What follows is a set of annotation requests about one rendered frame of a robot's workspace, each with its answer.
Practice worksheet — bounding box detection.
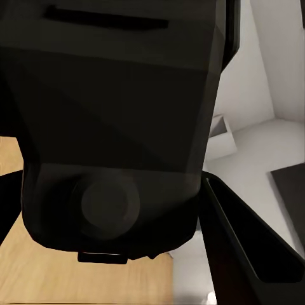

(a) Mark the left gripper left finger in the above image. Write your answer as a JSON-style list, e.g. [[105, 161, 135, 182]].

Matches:
[[0, 170, 23, 245]]

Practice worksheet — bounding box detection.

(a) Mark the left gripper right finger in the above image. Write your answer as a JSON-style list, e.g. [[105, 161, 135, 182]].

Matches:
[[198, 171, 305, 305]]

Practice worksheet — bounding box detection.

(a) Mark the digital camera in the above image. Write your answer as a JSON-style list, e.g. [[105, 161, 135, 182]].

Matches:
[[0, 0, 241, 264]]

